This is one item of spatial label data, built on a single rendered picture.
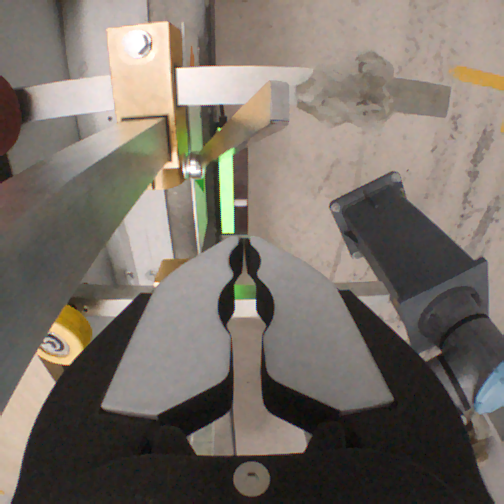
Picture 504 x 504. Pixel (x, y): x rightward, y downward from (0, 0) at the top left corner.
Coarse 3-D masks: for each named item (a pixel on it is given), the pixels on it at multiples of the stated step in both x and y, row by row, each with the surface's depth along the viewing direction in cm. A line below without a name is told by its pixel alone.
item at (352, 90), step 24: (336, 72) 21; (360, 72) 21; (384, 72) 21; (312, 96) 22; (336, 96) 22; (360, 96) 21; (384, 96) 22; (336, 120) 23; (360, 120) 23; (384, 120) 23
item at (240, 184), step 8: (240, 152) 40; (240, 160) 41; (240, 168) 42; (240, 176) 42; (240, 184) 43; (240, 192) 44; (240, 200) 44; (240, 208) 45; (240, 216) 46; (240, 224) 46; (240, 232) 47
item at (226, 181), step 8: (224, 160) 41; (224, 168) 42; (224, 176) 42; (224, 184) 43; (232, 184) 43; (224, 192) 44; (232, 192) 44; (224, 200) 44; (232, 200) 44; (224, 208) 45; (232, 208) 45; (224, 216) 46; (232, 216) 46; (224, 224) 46; (232, 224) 46; (224, 232) 47; (232, 232) 47
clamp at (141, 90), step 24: (144, 24) 18; (168, 24) 19; (120, 48) 19; (168, 48) 20; (120, 72) 20; (144, 72) 20; (168, 72) 20; (120, 96) 21; (144, 96) 21; (168, 96) 21; (120, 120) 22; (168, 120) 22; (168, 144) 23; (168, 168) 25
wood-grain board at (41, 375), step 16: (32, 368) 34; (48, 368) 35; (32, 384) 37; (48, 384) 36; (16, 400) 40; (32, 400) 39; (16, 416) 43; (32, 416) 42; (0, 432) 48; (16, 432) 47; (0, 448) 53; (16, 448) 52; (0, 464) 61; (16, 464) 59; (0, 480) 71; (16, 480) 68
